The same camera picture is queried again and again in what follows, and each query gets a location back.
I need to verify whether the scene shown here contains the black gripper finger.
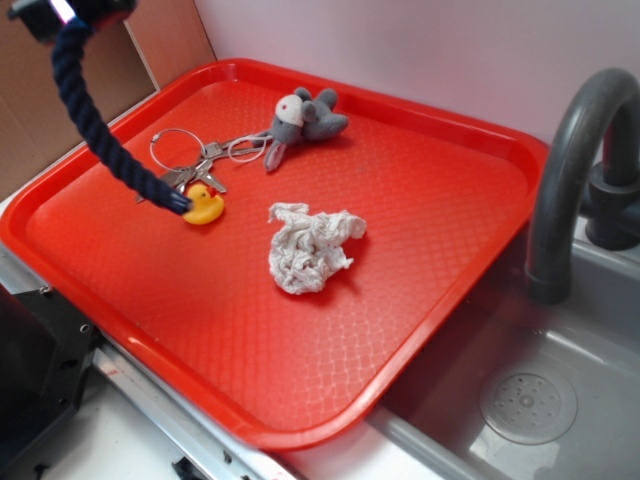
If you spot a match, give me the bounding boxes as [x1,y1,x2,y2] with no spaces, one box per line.
[69,0,138,30]
[7,0,73,44]

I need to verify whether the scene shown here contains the dark blue braided rope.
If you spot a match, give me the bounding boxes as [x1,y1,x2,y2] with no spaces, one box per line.
[50,19,196,217]

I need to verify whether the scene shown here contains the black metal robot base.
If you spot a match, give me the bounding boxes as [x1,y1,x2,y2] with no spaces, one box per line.
[1,288,99,473]

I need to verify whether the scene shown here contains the brown cardboard panel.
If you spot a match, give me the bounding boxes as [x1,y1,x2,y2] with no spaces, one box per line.
[1,1,215,198]

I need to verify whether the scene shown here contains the yellow rubber duck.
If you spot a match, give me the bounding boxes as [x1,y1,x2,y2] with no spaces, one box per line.
[182,183,225,225]

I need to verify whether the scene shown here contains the grey plush mouse toy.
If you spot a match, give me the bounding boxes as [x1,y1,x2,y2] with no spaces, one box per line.
[253,87,349,173]

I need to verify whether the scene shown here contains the crumpled white cloth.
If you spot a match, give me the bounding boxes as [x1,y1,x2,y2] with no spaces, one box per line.
[268,202,367,295]

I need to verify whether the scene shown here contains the red plastic tray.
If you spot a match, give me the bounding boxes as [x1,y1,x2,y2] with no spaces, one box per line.
[1,84,547,451]

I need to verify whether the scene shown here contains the grey plastic faucet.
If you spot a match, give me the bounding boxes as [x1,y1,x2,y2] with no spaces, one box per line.
[525,68,639,305]

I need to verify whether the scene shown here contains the grey plastic sink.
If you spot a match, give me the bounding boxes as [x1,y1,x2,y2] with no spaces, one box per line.
[370,235,639,479]

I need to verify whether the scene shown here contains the round sink drain cover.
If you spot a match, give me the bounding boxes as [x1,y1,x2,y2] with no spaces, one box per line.
[479,362,578,445]

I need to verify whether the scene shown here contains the silver keys on ring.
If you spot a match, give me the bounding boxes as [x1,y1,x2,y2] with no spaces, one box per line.
[149,128,273,194]

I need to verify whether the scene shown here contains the dark grey faucet handle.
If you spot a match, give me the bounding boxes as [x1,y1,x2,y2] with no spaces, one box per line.
[581,126,639,251]

